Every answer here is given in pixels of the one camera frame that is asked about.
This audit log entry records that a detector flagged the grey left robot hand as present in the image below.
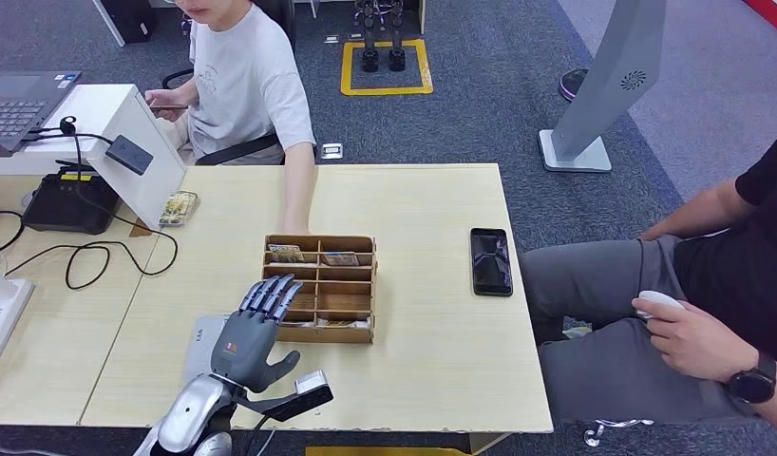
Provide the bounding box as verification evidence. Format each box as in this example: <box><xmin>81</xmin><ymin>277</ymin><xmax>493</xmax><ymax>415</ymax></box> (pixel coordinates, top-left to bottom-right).
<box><xmin>210</xmin><ymin>274</ymin><xmax>304</xmax><ymax>394</ymax></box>

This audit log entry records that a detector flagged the person's left hand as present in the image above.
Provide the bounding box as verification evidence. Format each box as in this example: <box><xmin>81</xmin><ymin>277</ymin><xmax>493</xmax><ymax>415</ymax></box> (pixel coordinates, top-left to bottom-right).
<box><xmin>275</xmin><ymin>217</ymin><xmax>312</xmax><ymax>238</ymax></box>
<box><xmin>632</xmin><ymin>295</ymin><xmax>761</xmax><ymax>384</ymax></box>

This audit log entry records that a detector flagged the person's right hand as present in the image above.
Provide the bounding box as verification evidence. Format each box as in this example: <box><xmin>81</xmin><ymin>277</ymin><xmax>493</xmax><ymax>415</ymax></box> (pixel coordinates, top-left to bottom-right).
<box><xmin>143</xmin><ymin>87</ymin><xmax>190</xmax><ymax>124</ymax></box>

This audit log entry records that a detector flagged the white handheld remote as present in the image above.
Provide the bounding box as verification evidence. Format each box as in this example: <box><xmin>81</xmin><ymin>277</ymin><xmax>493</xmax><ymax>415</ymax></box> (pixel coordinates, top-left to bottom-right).
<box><xmin>635</xmin><ymin>290</ymin><xmax>687</xmax><ymax>321</ymax></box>

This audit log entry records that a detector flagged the wooden card organizer box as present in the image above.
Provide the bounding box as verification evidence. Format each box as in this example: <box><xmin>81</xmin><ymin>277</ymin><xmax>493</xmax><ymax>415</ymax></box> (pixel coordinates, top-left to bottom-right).
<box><xmin>262</xmin><ymin>234</ymin><xmax>378</xmax><ymax>346</ymax></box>

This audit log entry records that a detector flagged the person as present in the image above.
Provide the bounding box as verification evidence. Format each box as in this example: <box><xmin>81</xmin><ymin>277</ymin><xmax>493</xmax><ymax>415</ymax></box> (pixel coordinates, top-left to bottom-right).
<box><xmin>519</xmin><ymin>128</ymin><xmax>777</xmax><ymax>442</ymax></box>
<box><xmin>143</xmin><ymin>0</ymin><xmax>318</xmax><ymax>238</ymax></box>

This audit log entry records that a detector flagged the patterned card pack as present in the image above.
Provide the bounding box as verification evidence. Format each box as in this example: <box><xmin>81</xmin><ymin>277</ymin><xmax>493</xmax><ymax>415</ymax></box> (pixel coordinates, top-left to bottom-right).
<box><xmin>158</xmin><ymin>190</ymin><xmax>201</xmax><ymax>228</ymax></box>

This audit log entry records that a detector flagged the black wristwatch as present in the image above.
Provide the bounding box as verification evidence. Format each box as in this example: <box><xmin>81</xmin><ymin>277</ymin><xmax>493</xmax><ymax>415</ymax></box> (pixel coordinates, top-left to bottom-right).
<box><xmin>725</xmin><ymin>351</ymin><xmax>777</xmax><ymax>406</ymax></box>

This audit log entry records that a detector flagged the small black adapter box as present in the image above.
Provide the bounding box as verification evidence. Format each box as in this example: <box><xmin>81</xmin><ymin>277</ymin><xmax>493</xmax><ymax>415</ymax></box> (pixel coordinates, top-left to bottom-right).
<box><xmin>104</xmin><ymin>134</ymin><xmax>156</xmax><ymax>177</ymax></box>

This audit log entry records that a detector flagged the white desk riser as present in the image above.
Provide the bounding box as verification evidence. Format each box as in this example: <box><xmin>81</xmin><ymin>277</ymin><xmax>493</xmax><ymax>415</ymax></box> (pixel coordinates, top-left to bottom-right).
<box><xmin>0</xmin><ymin>85</ymin><xmax>187</xmax><ymax>231</ymax></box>

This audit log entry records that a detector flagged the black office chair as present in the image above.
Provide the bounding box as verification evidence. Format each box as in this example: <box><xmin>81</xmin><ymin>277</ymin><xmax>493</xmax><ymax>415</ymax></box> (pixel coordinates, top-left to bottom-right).
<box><xmin>161</xmin><ymin>0</ymin><xmax>317</xmax><ymax>167</ymax></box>

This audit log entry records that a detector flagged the black cabinet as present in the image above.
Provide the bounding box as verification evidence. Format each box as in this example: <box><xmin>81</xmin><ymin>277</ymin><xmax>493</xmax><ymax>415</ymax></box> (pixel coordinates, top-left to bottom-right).
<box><xmin>99</xmin><ymin>0</ymin><xmax>158</xmax><ymax>44</ymax></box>

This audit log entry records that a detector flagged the chrome chair base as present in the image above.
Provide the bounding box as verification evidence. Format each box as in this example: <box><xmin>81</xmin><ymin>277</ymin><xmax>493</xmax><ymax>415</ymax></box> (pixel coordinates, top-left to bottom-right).
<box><xmin>583</xmin><ymin>417</ymin><xmax>655</xmax><ymax>449</ymax></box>

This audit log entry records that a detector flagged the black device with yellow label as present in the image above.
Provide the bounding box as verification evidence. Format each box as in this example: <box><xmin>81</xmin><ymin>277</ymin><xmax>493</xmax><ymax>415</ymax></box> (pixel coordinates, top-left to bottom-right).
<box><xmin>21</xmin><ymin>164</ymin><xmax>121</xmax><ymax>236</ymax></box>

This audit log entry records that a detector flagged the grey laptop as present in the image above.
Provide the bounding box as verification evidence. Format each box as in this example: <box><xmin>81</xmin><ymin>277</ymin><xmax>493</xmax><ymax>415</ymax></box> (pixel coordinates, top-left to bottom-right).
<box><xmin>0</xmin><ymin>70</ymin><xmax>84</xmax><ymax>158</ymax></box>

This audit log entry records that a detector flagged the black smartphone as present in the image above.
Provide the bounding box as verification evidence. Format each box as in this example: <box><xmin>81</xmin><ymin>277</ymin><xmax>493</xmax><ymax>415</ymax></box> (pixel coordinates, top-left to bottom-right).
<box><xmin>469</xmin><ymin>227</ymin><xmax>514</xmax><ymax>297</ymax></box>

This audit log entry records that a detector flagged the white power strip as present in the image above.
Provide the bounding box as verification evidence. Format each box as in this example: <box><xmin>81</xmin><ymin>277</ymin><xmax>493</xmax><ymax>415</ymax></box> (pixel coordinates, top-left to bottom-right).
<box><xmin>0</xmin><ymin>272</ymin><xmax>36</xmax><ymax>385</ymax></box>

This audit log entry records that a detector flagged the grey kiosk stand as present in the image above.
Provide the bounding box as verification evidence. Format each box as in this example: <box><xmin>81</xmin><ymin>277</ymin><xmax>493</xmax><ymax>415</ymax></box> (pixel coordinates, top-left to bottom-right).
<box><xmin>539</xmin><ymin>0</ymin><xmax>668</xmax><ymax>174</ymax></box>

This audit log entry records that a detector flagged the round dark floor base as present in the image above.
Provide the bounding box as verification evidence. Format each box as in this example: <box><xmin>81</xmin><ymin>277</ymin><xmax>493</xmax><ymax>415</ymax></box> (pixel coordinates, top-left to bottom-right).
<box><xmin>558</xmin><ymin>67</ymin><xmax>590</xmax><ymax>104</ymax></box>

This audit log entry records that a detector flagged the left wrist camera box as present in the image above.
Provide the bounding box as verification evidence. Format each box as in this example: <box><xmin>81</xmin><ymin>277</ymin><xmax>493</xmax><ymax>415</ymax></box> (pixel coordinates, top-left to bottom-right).
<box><xmin>234</xmin><ymin>369</ymin><xmax>334</xmax><ymax>423</ymax></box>

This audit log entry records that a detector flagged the black camera cable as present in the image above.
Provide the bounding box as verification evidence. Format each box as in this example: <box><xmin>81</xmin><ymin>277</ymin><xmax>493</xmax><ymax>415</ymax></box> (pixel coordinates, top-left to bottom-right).
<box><xmin>243</xmin><ymin>415</ymin><xmax>272</xmax><ymax>456</ymax></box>

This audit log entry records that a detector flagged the black power cable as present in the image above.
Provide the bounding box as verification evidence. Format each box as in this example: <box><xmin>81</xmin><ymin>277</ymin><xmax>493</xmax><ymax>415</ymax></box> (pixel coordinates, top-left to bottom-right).
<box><xmin>3</xmin><ymin>116</ymin><xmax>180</xmax><ymax>292</ymax></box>

